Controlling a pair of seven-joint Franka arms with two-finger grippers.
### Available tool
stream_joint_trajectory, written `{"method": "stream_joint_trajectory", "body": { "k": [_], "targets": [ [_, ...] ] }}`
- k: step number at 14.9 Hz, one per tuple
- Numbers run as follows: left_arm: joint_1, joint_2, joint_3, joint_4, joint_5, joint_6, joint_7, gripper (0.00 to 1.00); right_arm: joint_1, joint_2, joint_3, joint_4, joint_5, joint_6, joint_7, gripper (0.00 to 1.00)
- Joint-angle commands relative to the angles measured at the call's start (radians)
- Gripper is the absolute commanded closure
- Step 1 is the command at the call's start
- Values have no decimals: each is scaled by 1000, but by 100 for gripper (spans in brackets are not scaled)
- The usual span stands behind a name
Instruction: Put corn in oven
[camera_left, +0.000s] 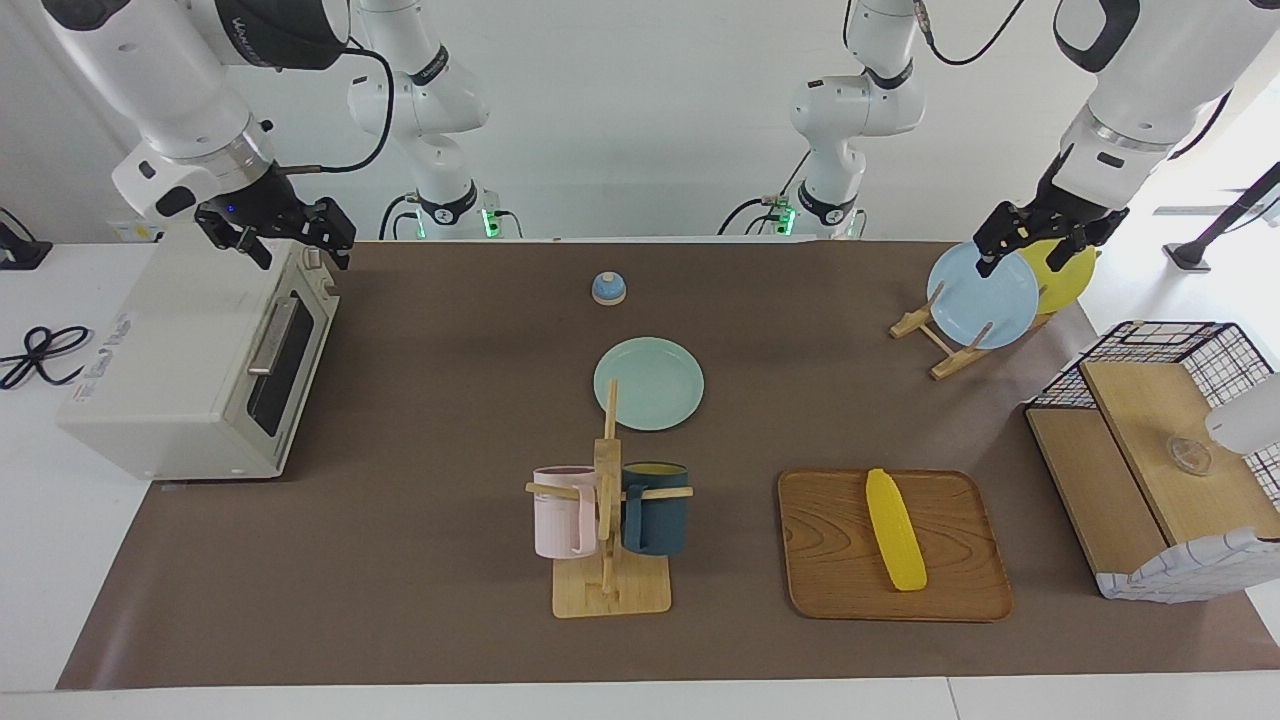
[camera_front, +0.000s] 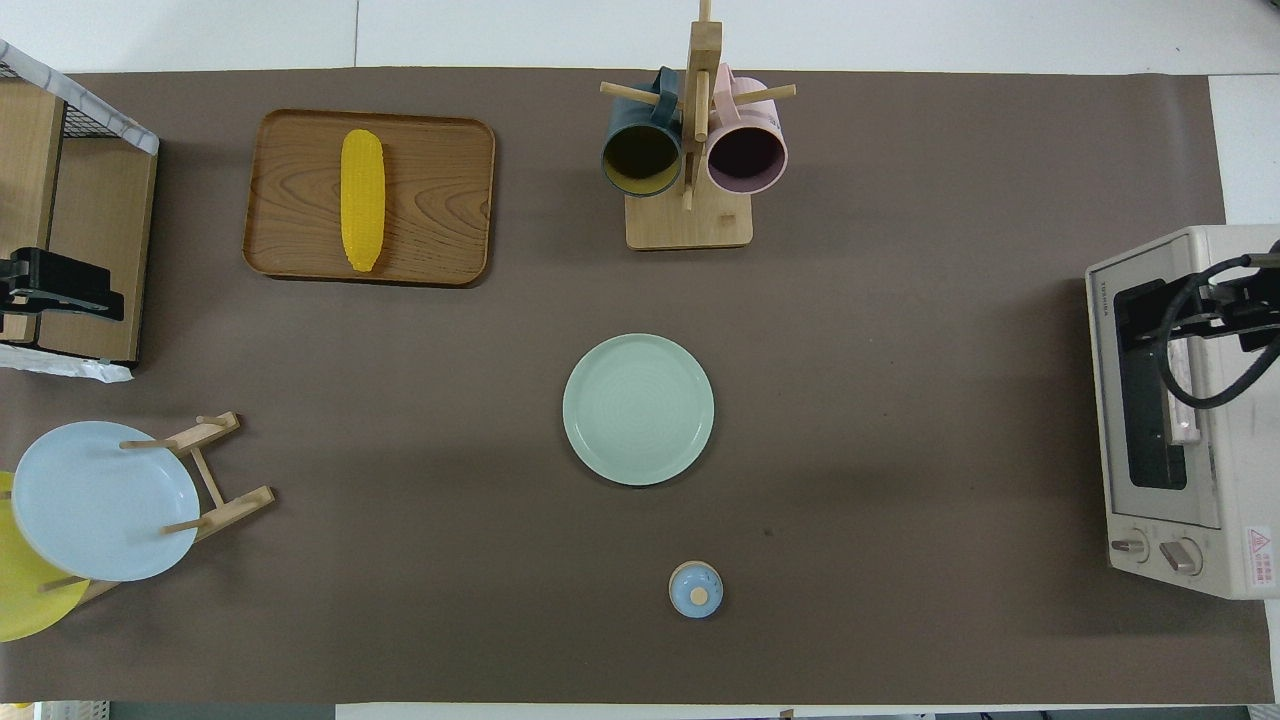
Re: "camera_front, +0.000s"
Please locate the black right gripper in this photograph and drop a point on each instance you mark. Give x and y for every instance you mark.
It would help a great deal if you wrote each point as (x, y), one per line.
(1255, 310)

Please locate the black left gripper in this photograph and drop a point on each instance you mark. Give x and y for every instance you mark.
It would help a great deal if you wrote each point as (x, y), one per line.
(18, 300)

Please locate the yellow corn cob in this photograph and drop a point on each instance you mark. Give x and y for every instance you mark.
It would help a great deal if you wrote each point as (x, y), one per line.
(362, 200)

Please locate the pale green plate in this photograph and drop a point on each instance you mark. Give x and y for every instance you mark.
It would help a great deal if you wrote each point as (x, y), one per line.
(638, 410)

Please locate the white toaster oven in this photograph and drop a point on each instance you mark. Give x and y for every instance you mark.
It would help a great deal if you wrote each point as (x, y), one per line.
(1240, 450)

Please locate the silver oven knob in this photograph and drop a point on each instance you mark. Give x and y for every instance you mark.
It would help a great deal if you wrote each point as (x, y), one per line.
(1182, 556)
(1130, 547)

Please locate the light blue plate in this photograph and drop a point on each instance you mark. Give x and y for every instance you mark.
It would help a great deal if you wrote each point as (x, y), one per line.
(100, 500)

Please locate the wooden plate rack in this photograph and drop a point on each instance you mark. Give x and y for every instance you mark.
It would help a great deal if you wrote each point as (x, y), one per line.
(235, 508)

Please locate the yellow plate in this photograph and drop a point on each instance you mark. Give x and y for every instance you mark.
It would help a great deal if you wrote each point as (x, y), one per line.
(25, 610)

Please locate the brown table mat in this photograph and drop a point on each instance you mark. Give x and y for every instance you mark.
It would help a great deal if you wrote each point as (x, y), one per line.
(400, 400)

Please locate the wooden serving tray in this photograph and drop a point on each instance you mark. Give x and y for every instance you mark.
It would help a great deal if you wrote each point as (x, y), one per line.
(440, 200)

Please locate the pink mug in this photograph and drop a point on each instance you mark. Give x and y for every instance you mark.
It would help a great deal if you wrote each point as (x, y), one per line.
(745, 155)

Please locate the wooden mug tree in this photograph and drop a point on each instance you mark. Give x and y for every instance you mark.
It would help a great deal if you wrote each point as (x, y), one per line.
(690, 225)

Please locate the dark blue mug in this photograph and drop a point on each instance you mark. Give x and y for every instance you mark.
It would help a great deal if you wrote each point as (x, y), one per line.
(640, 160)

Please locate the small blue lid wooden knob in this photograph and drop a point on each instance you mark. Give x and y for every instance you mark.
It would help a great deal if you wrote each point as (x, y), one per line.
(695, 590)

